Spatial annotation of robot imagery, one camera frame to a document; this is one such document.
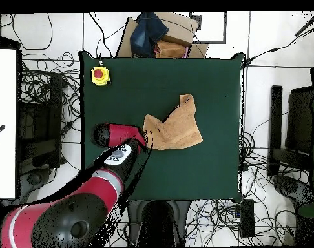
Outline orange terry towel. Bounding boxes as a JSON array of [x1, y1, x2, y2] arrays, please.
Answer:
[[142, 93, 204, 150]]

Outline long black flat board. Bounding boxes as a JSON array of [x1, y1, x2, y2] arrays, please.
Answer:
[[267, 85, 284, 178]]

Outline dark green table cloth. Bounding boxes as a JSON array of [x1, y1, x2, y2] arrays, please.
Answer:
[[78, 50, 246, 203]]

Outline yellow emergency stop button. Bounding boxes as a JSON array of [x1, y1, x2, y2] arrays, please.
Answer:
[[90, 65, 111, 87]]

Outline orange cloth in box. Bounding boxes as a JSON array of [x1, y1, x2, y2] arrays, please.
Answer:
[[155, 40, 189, 59]]

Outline blue denim jeans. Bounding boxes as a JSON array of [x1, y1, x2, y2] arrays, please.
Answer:
[[129, 12, 170, 58]]

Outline brown cardboard box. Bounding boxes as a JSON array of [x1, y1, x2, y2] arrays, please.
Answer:
[[115, 11, 210, 59]]

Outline black metal stand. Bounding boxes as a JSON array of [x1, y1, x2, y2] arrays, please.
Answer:
[[17, 72, 66, 176], [286, 86, 314, 171]]

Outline white board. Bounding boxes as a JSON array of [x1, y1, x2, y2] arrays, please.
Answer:
[[0, 48, 17, 199]]

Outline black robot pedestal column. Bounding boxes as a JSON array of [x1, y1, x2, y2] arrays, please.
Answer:
[[127, 200, 191, 248]]

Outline black square frame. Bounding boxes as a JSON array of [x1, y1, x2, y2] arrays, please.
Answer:
[[189, 11, 227, 44]]

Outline black pedestal leg with knob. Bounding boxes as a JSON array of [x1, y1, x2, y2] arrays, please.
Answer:
[[19, 167, 53, 200], [272, 174, 314, 209]]

